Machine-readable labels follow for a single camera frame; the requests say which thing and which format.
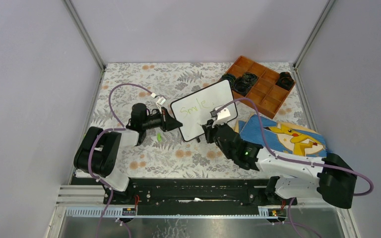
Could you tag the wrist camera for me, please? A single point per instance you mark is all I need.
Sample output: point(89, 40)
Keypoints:
point(220, 116)
point(159, 101)

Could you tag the green marker cap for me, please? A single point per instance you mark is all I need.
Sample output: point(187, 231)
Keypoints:
point(159, 136)

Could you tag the black rings compartment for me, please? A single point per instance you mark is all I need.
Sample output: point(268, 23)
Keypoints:
point(244, 83)
point(228, 78)
point(285, 79)

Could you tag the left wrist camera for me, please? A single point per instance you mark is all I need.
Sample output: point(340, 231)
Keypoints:
point(159, 101)

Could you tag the orange wooden compartment tray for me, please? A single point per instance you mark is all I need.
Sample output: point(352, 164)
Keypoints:
point(267, 88)

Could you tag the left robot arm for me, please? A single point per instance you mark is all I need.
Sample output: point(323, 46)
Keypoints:
point(98, 151)

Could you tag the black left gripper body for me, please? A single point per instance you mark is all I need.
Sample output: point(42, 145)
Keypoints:
point(153, 121)

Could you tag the white whiteboard black frame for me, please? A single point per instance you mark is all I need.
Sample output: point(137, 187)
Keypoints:
point(195, 108)

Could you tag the black rings left compartment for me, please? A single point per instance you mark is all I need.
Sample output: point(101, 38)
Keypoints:
point(228, 78)

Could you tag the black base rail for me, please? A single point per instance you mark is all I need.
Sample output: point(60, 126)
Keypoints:
point(194, 197)

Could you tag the blue Pikachu cloth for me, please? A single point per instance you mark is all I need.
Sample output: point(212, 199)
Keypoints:
point(282, 136)

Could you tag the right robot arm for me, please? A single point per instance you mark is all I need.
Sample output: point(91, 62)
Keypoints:
point(329, 177)

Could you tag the black rings middle compartment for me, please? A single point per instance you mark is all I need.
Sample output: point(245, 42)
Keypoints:
point(244, 83)

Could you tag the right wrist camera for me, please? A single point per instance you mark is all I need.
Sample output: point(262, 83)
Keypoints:
point(220, 116)

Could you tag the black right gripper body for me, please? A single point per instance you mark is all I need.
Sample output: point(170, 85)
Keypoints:
point(224, 151)

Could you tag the black rings right compartment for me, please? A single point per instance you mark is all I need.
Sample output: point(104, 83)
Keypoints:
point(285, 79)

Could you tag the floral tablecloth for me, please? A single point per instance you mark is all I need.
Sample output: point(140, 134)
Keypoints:
point(125, 84)

